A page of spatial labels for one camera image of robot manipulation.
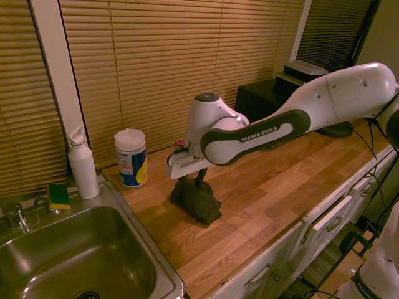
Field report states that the dark window blind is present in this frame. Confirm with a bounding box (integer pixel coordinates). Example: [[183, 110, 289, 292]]
[[295, 0, 374, 73]]

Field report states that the white open drawer front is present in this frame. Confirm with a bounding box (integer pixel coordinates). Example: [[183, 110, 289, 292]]
[[310, 194, 355, 232]]

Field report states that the white window frame post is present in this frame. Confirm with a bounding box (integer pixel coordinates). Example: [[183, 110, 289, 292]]
[[27, 0, 92, 152], [288, 0, 314, 62]]

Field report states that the green and yellow sponge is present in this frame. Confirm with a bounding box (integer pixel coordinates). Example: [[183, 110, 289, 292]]
[[47, 183, 71, 212]]

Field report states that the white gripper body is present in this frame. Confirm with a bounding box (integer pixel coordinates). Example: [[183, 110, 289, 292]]
[[165, 151, 209, 182]]

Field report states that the dark cloth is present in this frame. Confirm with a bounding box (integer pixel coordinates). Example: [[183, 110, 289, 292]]
[[169, 179, 224, 230]]

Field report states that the black food container clear lid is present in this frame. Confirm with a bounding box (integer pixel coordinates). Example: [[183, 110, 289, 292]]
[[282, 60, 331, 79], [274, 70, 305, 92]]

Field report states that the stainless steel sink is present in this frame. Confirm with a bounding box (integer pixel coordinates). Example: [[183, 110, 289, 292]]
[[0, 180, 186, 299]]

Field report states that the black cable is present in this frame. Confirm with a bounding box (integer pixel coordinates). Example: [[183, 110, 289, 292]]
[[351, 120, 390, 240]]

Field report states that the narrow tan window blind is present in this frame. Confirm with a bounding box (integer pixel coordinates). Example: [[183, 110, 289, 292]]
[[0, 0, 69, 199]]

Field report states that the black clamp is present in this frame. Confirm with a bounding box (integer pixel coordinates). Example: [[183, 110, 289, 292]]
[[338, 229, 380, 259]]

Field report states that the wide tan window blind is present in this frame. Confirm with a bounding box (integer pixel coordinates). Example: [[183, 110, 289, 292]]
[[58, 0, 305, 171]]

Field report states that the chrome kitchen faucet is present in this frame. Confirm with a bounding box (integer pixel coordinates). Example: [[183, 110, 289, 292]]
[[1, 201, 31, 230]]

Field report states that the disinfecting wipes canister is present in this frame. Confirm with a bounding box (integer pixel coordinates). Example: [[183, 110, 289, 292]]
[[113, 127, 148, 189]]

